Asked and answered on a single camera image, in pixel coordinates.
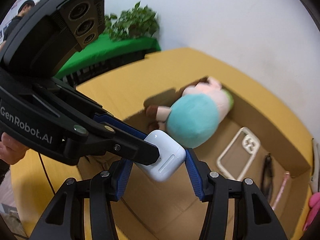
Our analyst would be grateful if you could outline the white earbuds case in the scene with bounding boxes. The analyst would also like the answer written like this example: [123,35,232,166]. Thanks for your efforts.
[136,129,186,182]

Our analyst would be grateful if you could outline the black sunglasses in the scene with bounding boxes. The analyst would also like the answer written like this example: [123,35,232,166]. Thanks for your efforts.
[260,153,274,202]

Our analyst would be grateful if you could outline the pink cartoon pen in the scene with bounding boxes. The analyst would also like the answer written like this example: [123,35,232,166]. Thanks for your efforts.
[271,171,291,210]

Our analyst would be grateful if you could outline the white clear phone case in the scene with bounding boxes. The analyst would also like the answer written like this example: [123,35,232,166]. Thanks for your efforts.
[216,127,261,181]

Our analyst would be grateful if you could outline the teal pink plush doll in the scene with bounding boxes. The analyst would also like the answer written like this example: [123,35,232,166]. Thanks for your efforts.
[145,76,234,148]

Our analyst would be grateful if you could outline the brown cardboard box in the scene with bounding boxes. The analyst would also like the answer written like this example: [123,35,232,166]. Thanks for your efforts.
[77,75,314,240]

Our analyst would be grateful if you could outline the operator left hand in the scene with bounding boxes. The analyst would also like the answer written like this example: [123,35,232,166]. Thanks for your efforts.
[0,132,29,165]

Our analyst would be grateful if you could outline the pink plush bear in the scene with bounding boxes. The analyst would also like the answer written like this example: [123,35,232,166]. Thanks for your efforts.
[303,192,320,231]

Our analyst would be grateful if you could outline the grey folded cloth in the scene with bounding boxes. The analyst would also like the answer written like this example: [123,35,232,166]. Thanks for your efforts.
[309,138,319,193]

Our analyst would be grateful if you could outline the green cloth covered stand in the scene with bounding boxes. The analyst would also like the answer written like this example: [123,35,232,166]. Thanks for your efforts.
[55,34,161,87]

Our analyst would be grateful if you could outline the green potted plant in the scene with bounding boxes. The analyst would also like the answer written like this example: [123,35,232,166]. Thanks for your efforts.
[103,2,160,41]

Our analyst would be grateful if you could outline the person in background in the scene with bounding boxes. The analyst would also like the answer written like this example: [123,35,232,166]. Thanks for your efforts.
[1,0,35,49]

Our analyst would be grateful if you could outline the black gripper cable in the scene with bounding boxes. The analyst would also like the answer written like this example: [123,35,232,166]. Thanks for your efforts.
[37,152,57,196]

